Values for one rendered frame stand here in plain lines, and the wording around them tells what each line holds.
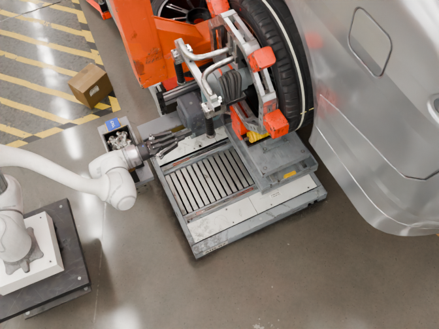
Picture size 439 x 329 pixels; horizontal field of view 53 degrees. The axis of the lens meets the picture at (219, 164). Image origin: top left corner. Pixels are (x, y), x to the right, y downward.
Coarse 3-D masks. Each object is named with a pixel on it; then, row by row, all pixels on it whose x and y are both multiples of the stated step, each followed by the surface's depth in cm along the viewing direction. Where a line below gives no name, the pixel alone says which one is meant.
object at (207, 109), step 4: (220, 96) 181; (220, 100) 180; (204, 104) 179; (208, 104) 179; (220, 104) 179; (224, 104) 179; (204, 108) 178; (208, 108) 178; (224, 108) 181; (204, 112) 180; (208, 112) 178; (212, 112) 179; (216, 112) 181; (220, 112) 182; (208, 116) 180; (212, 116) 182
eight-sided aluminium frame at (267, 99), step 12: (228, 12) 181; (216, 24) 192; (228, 24) 178; (240, 24) 177; (240, 36) 174; (252, 36) 174; (216, 48) 213; (240, 48) 174; (252, 48) 171; (216, 60) 219; (252, 72) 174; (264, 72) 174; (264, 96) 176; (240, 108) 218; (264, 108) 180; (252, 120) 214; (264, 132) 194
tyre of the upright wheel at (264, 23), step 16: (240, 0) 179; (256, 0) 177; (272, 0) 174; (256, 16) 171; (272, 16) 171; (288, 16) 171; (224, 32) 214; (256, 32) 175; (272, 32) 169; (288, 32) 170; (272, 48) 168; (288, 48) 169; (288, 64) 170; (304, 64) 171; (288, 80) 171; (304, 80) 174; (288, 96) 175; (304, 96) 177; (256, 112) 220; (288, 112) 180; (304, 112) 184
